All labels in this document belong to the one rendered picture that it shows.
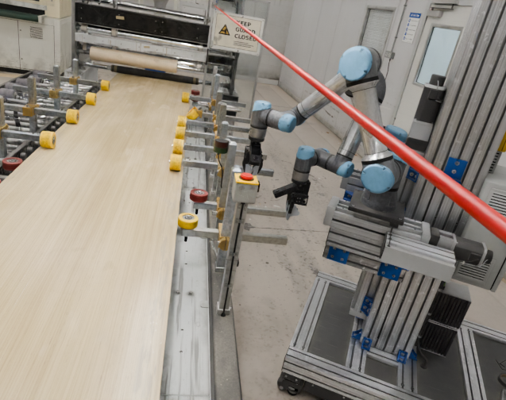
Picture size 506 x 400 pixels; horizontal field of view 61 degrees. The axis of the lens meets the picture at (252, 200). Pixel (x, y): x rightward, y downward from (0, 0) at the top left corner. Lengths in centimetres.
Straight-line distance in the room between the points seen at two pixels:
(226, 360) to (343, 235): 79
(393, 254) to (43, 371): 125
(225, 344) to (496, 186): 122
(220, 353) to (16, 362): 59
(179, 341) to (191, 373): 14
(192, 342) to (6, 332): 62
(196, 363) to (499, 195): 133
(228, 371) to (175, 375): 18
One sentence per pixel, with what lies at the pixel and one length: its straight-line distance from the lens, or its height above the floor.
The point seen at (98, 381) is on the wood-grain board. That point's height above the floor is 90.
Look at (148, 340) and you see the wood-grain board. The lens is 116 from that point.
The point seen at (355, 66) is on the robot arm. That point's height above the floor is 157.
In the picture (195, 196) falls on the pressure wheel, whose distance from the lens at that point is 190.
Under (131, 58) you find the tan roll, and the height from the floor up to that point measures 106.
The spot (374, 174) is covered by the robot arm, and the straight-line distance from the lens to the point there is 163.
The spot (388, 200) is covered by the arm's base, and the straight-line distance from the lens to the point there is 181.
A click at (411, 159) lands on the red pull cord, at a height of 164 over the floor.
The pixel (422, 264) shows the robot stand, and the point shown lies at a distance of 178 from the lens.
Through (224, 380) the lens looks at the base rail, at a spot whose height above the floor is 70.
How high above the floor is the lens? 170
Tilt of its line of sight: 24 degrees down
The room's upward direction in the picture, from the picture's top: 11 degrees clockwise
